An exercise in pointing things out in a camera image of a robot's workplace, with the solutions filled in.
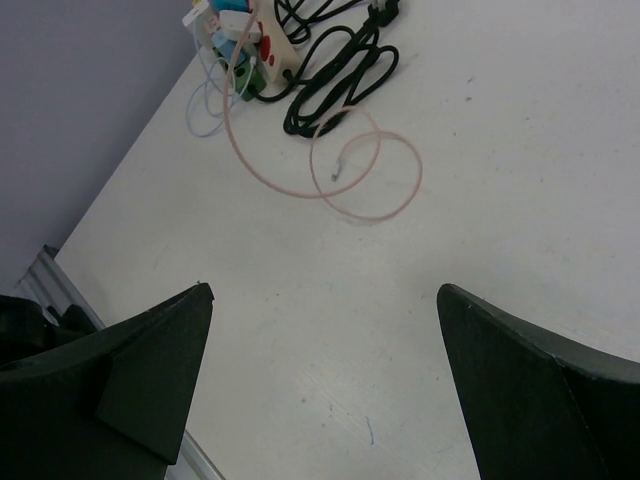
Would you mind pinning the cream power strip red buttons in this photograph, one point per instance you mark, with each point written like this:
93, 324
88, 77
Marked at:
276, 53

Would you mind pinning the green power strip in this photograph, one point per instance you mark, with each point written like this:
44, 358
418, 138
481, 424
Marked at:
247, 79

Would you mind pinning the light blue plug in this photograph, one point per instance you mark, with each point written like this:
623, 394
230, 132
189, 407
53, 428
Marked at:
223, 45

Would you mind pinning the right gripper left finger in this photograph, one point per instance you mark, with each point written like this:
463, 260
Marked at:
79, 402

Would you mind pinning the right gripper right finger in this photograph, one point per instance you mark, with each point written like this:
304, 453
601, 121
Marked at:
538, 405

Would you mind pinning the white plug charger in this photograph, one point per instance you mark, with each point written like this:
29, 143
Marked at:
233, 23
203, 22

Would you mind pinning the blue plug charger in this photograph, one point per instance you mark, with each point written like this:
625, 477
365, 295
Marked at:
234, 5

